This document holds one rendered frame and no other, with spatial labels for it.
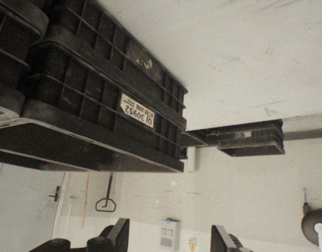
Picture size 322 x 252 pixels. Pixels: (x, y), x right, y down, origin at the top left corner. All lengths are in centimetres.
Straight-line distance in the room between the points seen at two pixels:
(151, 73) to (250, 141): 124
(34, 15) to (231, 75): 43
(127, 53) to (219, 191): 319
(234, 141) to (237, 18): 131
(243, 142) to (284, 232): 180
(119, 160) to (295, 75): 51
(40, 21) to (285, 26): 38
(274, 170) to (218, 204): 88
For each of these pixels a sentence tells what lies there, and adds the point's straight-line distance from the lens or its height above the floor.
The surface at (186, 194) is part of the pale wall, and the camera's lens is 378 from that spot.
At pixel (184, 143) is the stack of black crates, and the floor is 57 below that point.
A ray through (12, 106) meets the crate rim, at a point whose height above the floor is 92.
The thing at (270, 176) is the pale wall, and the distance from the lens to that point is 334.
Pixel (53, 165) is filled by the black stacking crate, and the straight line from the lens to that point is 95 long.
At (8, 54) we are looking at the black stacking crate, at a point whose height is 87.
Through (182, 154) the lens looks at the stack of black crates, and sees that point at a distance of 210.
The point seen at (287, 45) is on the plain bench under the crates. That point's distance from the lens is 53.
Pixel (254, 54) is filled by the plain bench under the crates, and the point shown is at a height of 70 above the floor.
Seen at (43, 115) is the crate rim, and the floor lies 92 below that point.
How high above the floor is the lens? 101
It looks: 18 degrees down
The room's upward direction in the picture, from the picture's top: 174 degrees counter-clockwise
